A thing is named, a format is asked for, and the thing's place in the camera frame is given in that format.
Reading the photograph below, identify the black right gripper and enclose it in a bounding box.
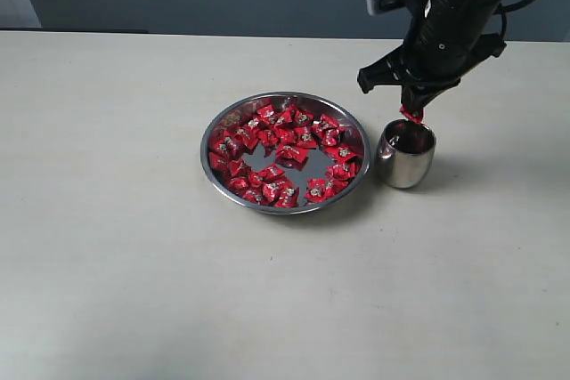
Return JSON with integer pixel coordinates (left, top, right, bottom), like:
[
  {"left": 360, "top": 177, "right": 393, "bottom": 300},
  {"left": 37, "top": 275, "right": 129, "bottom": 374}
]
[{"left": 357, "top": 0, "right": 504, "bottom": 111}]

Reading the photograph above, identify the stainless steel cup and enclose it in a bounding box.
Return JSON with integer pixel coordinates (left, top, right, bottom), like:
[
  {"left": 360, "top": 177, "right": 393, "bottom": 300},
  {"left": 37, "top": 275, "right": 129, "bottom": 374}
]
[{"left": 375, "top": 118, "right": 436, "bottom": 190}]

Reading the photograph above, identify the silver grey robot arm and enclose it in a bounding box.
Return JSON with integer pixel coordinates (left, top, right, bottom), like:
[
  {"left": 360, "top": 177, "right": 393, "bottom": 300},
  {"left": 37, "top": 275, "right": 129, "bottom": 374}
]
[{"left": 357, "top": 0, "right": 535, "bottom": 122}]

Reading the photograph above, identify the round stainless steel plate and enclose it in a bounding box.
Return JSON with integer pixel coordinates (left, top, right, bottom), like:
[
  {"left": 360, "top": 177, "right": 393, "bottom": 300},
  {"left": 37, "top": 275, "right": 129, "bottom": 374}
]
[{"left": 200, "top": 92, "right": 371, "bottom": 215}]

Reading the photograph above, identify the red candy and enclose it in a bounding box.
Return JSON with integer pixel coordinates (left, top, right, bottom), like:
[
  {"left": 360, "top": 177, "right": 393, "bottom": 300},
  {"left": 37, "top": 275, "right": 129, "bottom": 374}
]
[
  {"left": 262, "top": 179, "right": 290, "bottom": 206},
  {"left": 325, "top": 162, "right": 359, "bottom": 182},
  {"left": 256, "top": 104, "right": 277, "bottom": 126},
  {"left": 226, "top": 176, "right": 250, "bottom": 197},
  {"left": 400, "top": 106, "right": 424, "bottom": 125},
  {"left": 326, "top": 143, "right": 359, "bottom": 163},
  {"left": 312, "top": 114, "right": 339, "bottom": 133},
  {"left": 276, "top": 144, "right": 310, "bottom": 164},
  {"left": 305, "top": 179, "right": 327, "bottom": 204},
  {"left": 208, "top": 152, "right": 231, "bottom": 174}
]

